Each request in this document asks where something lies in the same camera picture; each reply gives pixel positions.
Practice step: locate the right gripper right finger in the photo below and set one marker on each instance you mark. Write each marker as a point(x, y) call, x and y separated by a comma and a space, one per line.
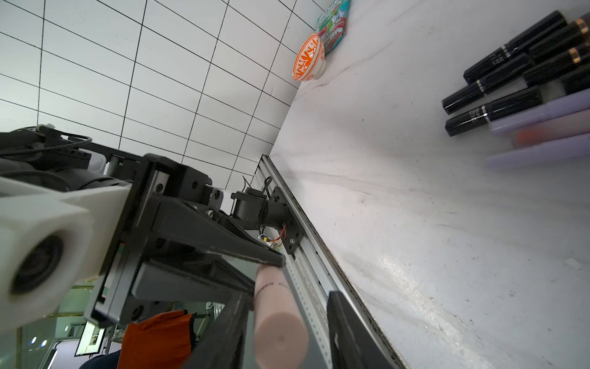
point(351, 344)

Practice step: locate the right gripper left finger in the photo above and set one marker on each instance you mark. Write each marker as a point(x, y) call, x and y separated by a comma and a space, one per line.
point(223, 346)

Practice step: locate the black silver-band lipstick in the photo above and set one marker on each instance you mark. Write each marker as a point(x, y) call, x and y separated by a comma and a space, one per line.
point(487, 84)
point(494, 110)

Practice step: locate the pink translucent lipstick tube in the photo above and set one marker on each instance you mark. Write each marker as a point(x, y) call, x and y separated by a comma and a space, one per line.
point(558, 128)

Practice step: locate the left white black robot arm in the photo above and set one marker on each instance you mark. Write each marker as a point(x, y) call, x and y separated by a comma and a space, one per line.
point(260, 209)

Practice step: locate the orange white patterned bowl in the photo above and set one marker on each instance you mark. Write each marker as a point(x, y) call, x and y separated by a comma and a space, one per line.
point(310, 61)

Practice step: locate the lilac lipstick tube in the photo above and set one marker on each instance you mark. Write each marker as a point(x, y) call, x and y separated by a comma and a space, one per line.
point(567, 105)
point(547, 152)

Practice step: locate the green snack packet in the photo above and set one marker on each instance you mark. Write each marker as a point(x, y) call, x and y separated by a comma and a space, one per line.
point(331, 25)

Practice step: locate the black gold-band lipstick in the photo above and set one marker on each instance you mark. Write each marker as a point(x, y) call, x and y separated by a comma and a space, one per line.
point(576, 81)
point(555, 67)

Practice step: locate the black lipstick silver band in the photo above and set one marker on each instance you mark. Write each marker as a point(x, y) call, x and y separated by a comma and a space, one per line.
point(516, 46)

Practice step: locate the black lipstick gold band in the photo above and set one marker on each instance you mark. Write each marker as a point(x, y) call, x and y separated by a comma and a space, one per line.
point(571, 36)

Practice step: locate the aluminium mounting rail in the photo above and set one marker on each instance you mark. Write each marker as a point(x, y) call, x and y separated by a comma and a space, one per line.
point(313, 273)

